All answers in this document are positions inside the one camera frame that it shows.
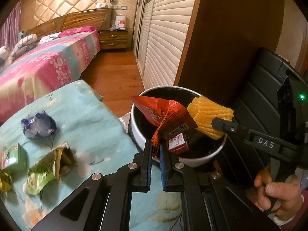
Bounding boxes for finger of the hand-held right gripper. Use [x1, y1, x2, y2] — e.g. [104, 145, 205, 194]
[211, 117, 282, 154]

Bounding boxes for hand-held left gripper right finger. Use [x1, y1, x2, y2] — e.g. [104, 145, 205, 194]
[159, 147, 282, 231]

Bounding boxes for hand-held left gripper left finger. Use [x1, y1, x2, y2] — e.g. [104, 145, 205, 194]
[31, 141, 152, 231]

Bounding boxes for small red box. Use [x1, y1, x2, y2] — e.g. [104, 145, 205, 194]
[167, 132, 189, 153]

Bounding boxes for yellow foam fruit net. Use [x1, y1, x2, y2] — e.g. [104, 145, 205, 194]
[186, 95, 234, 140]

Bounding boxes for white round waste bin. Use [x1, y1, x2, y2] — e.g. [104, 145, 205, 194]
[131, 86, 228, 167]

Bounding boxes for orange-red snack packet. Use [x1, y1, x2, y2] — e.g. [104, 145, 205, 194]
[130, 95, 198, 150]

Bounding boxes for blue clear plastic bag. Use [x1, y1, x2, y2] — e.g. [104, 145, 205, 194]
[21, 111, 57, 139]

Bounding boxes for pale green paper box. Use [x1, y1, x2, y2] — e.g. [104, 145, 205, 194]
[0, 144, 27, 171]

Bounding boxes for person's right forearm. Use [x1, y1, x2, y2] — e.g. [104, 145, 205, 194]
[274, 210, 308, 231]

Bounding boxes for person's right hand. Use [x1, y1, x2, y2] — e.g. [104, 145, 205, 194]
[254, 165, 304, 219]

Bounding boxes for black chair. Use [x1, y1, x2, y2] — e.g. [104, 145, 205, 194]
[217, 48, 308, 181]

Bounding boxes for green snack packet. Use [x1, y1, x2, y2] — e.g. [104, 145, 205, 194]
[27, 141, 75, 195]

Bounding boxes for sliding door wardrobe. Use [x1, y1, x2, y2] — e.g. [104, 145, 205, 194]
[132, 0, 285, 97]

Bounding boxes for wooden nightstand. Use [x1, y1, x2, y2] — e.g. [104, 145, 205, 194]
[99, 29, 128, 52]

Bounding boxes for bed with pink floral sheet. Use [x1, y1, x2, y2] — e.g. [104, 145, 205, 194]
[0, 28, 101, 123]

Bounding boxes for white box with orange label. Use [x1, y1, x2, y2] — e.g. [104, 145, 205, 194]
[115, 15, 127, 29]

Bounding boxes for yellow-green wrapper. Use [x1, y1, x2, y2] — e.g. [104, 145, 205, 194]
[0, 170, 12, 192]

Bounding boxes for pink pillow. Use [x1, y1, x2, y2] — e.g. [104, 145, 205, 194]
[58, 26, 97, 38]

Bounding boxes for wooden headboard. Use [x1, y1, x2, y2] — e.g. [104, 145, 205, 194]
[25, 7, 113, 36]

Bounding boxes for white pillow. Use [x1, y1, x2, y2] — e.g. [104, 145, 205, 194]
[38, 34, 58, 42]

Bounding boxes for folded quilts and pillows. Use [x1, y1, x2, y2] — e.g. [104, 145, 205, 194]
[11, 34, 38, 58]

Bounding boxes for pink curtain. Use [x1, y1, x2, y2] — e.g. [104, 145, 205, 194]
[0, 5, 22, 49]

